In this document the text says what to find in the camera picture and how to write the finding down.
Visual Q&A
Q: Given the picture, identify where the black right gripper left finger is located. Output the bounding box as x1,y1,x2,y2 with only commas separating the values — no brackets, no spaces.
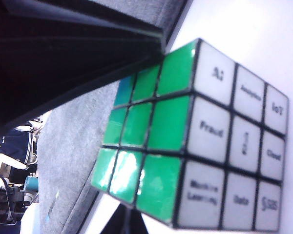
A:
0,0,166,137

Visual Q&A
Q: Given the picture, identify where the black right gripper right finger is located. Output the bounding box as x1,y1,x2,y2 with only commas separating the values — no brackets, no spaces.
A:
113,204,149,234

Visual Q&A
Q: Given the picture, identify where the Rubik's cube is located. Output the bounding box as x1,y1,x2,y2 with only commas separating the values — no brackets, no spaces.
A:
90,38,290,232

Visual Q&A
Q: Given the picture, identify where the grey felt laptop sleeve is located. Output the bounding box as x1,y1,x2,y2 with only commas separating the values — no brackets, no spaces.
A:
38,0,189,234

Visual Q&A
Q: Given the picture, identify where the navy printed garment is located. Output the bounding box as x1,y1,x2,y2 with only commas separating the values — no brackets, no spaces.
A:
0,121,39,173

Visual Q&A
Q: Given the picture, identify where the teal cup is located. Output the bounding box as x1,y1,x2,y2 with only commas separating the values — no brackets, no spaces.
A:
24,175,40,194

